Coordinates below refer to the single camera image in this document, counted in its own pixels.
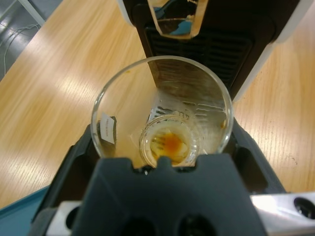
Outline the white capsule coffee machine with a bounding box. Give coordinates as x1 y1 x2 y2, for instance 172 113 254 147
115 0 304 103

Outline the clear drinking glass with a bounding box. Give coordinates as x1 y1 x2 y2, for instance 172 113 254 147
91 56 233 168

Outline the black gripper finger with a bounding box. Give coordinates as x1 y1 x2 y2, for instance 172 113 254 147
31 122 104 223
221 118 286 195

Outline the blue rectangular plastic tray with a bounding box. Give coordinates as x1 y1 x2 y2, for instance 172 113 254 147
0 183 59 236

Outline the thin white cable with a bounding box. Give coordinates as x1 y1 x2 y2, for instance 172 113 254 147
0 23 41 74

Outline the white metal frame leg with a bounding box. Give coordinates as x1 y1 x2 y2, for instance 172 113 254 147
0 0 46 28

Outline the black drip tray silver grate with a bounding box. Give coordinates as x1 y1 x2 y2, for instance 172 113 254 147
144 26 253 99

